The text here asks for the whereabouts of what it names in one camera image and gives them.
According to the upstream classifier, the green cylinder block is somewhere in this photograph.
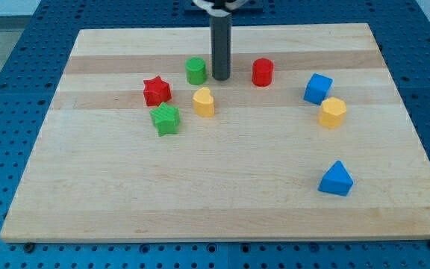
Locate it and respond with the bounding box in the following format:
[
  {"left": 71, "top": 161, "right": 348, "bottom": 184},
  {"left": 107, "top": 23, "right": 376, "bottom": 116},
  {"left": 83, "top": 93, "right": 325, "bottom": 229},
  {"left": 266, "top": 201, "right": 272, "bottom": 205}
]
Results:
[{"left": 185, "top": 57, "right": 207, "bottom": 85}]

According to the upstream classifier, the yellow heart block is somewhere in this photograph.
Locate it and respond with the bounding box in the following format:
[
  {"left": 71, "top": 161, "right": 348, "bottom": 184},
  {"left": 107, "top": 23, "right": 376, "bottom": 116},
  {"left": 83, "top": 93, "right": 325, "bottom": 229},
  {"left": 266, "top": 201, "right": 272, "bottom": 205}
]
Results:
[{"left": 193, "top": 87, "right": 215, "bottom": 117}]

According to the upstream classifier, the red star block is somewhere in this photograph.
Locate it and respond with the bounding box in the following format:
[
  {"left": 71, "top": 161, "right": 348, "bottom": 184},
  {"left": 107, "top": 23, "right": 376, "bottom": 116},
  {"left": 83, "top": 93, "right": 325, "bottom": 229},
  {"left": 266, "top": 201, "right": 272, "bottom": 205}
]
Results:
[{"left": 143, "top": 75, "right": 172, "bottom": 107}]

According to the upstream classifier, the blue triangle block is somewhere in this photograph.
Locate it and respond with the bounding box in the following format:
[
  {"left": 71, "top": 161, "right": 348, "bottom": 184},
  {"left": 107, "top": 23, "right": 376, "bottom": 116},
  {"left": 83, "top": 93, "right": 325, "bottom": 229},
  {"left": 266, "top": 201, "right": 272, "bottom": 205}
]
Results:
[{"left": 317, "top": 160, "right": 354, "bottom": 197}]

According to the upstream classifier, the yellow hexagon block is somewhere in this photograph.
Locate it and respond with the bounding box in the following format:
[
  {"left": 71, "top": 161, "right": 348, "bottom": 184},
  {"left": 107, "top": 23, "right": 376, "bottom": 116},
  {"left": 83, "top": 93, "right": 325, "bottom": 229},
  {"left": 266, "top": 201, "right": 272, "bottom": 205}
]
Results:
[{"left": 318, "top": 97, "right": 347, "bottom": 129}]

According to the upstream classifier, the red cylinder block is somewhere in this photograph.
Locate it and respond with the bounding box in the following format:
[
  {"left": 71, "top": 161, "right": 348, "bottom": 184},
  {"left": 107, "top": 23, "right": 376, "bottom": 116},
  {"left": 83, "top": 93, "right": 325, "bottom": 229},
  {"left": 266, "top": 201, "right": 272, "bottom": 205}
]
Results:
[{"left": 252, "top": 58, "right": 274, "bottom": 87}]

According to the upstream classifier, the green star block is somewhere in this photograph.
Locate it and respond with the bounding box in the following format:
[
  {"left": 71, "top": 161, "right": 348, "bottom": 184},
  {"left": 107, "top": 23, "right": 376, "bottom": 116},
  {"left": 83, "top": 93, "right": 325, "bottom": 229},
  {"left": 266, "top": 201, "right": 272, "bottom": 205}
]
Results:
[{"left": 149, "top": 102, "right": 181, "bottom": 137}]

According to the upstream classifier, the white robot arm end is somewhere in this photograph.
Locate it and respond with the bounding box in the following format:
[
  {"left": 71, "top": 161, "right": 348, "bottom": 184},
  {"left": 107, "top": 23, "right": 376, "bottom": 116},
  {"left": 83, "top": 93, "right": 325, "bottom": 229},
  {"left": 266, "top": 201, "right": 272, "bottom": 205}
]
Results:
[{"left": 192, "top": 0, "right": 249, "bottom": 17}]

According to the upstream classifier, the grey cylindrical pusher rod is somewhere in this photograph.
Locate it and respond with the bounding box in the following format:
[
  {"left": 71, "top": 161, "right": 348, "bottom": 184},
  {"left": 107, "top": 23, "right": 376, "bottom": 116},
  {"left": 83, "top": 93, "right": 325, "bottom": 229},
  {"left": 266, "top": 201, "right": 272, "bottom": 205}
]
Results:
[{"left": 210, "top": 13, "right": 232, "bottom": 81}]

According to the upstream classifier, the blue cube block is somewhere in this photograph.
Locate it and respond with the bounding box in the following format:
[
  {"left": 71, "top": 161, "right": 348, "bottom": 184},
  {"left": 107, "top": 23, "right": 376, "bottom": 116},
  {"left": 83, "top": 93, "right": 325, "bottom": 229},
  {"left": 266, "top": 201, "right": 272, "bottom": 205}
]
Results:
[{"left": 303, "top": 73, "right": 333, "bottom": 105}]

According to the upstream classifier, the light wooden board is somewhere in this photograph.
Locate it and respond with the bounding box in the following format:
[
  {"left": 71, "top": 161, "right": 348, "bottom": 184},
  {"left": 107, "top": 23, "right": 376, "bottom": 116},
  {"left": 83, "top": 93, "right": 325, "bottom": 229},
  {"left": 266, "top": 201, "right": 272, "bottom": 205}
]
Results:
[{"left": 0, "top": 23, "right": 430, "bottom": 243}]

